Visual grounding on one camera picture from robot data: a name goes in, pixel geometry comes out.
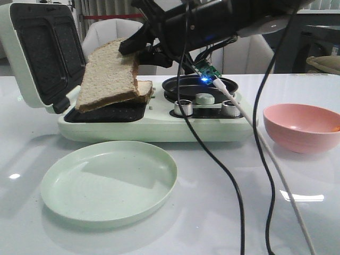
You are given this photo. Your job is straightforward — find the grey chair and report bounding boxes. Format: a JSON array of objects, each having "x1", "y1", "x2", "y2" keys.
[
  {"x1": 207, "y1": 35, "x2": 274, "y2": 74},
  {"x1": 82, "y1": 19, "x2": 156, "y2": 76}
]

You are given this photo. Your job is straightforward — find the beige sofa cushion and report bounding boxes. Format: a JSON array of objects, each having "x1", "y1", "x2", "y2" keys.
[{"x1": 306, "y1": 55, "x2": 340, "y2": 75}]

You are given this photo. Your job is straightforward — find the light green plate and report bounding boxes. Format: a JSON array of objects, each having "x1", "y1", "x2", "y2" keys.
[{"x1": 40, "y1": 141, "x2": 177, "y2": 227}]

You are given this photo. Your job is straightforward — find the right grey chair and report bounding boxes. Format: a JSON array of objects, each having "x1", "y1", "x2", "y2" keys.
[{"x1": 207, "y1": 35, "x2": 274, "y2": 74}]

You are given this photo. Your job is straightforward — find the bread slice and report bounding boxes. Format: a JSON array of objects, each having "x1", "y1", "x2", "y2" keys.
[
  {"x1": 132, "y1": 80, "x2": 154, "y2": 103},
  {"x1": 75, "y1": 38, "x2": 139, "y2": 113}
]

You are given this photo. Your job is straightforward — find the left silver knob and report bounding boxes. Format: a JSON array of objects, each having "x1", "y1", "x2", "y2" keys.
[{"x1": 174, "y1": 99, "x2": 193, "y2": 116}]

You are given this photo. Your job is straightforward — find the green circuit board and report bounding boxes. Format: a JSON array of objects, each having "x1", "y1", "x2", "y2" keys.
[{"x1": 194, "y1": 59, "x2": 222, "y2": 84}]

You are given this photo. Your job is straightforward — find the black round frying pan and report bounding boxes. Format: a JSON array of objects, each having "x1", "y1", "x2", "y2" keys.
[{"x1": 161, "y1": 74, "x2": 239, "y2": 105}]

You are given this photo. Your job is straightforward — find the green breakfast maker lid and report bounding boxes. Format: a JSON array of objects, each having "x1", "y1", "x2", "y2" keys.
[{"x1": 1, "y1": 2, "x2": 86, "y2": 114}]

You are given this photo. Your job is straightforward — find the black thin cable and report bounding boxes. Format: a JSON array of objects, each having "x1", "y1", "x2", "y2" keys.
[{"x1": 176, "y1": 0, "x2": 245, "y2": 255}]

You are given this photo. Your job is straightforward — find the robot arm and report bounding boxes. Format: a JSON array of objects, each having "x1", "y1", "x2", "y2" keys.
[{"x1": 119, "y1": 0, "x2": 311, "y2": 74}]

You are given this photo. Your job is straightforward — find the pink bowl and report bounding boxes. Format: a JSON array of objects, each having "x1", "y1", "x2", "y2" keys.
[{"x1": 263, "y1": 104, "x2": 339, "y2": 154}]

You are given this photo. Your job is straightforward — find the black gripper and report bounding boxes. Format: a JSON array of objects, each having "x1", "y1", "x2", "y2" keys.
[{"x1": 118, "y1": 1, "x2": 210, "y2": 74}]

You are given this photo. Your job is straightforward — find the green breakfast maker base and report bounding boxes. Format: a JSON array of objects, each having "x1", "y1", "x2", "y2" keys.
[{"x1": 58, "y1": 76, "x2": 252, "y2": 143}]

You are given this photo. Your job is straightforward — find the silver knob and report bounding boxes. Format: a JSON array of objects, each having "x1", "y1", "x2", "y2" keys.
[
  {"x1": 174, "y1": 99, "x2": 193, "y2": 116},
  {"x1": 220, "y1": 100, "x2": 241, "y2": 118}
]

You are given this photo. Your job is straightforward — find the right silver knob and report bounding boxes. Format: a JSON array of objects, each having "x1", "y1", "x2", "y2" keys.
[{"x1": 220, "y1": 100, "x2": 241, "y2": 118}]

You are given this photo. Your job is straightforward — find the left grey chair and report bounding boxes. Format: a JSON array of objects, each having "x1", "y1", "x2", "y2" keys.
[{"x1": 82, "y1": 19, "x2": 156, "y2": 76}]

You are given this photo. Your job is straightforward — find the white usb cable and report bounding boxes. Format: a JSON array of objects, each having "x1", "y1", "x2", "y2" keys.
[{"x1": 212, "y1": 78, "x2": 317, "y2": 255}]

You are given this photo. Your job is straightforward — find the orange shrimp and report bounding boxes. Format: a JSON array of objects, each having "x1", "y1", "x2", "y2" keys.
[{"x1": 331, "y1": 126, "x2": 340, "y2": 132}]

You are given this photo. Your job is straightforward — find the red barrier belt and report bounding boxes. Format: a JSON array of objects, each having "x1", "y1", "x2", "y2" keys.
[{"x1": 82, "y1": 14, "x2": 143, "y2": 20}]

